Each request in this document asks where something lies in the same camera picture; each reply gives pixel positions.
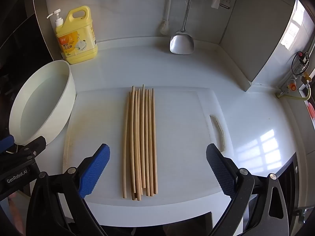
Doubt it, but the steel cooking spatula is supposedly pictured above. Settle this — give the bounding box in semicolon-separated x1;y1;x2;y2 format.
169;0;197;54

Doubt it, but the bunch of wooden chopsticks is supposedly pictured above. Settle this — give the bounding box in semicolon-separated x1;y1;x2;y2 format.
122;84;158;201

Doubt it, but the gas pipe valve assembly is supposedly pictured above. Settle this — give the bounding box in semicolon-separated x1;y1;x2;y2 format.
276;51;312;99

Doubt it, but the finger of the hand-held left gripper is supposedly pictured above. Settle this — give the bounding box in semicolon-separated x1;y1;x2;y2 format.
0;135;16;154
16;136;47;162

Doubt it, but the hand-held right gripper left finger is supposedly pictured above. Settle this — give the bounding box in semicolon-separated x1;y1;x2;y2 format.
26;143;110;236

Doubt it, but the white round bowl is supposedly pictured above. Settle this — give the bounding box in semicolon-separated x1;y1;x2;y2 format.
8;60;76;146

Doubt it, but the yellow gas hose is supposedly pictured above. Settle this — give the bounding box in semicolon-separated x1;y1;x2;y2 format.
299;72;312;101

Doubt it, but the black gas stove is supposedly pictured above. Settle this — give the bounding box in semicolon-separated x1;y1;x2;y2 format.
0;0;53;138

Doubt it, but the white plastic cutting board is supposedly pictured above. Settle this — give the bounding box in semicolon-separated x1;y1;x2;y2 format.
63;87;238;227

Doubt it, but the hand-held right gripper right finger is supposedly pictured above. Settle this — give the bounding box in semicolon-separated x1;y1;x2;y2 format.
206;143;289;236

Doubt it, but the yellow dish soap bottle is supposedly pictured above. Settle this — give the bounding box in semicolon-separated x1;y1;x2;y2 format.
47;6;98;65

